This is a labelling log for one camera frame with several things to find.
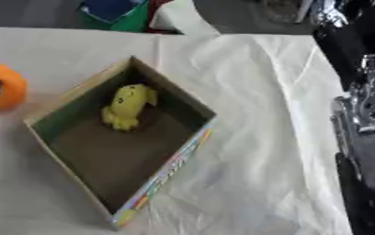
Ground white bag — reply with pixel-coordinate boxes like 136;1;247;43
147;0;223;36

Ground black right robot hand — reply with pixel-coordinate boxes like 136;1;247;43
311;0;375;91

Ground orange toy pumpkin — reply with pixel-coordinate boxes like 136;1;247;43
0;62;30;111

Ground blue and green bag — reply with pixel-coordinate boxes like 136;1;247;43
76;0;153;33

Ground tan cardboard box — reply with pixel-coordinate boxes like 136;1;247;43
21;55;220;231

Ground yellow soft toy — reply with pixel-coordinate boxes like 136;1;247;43
98;84;161;133

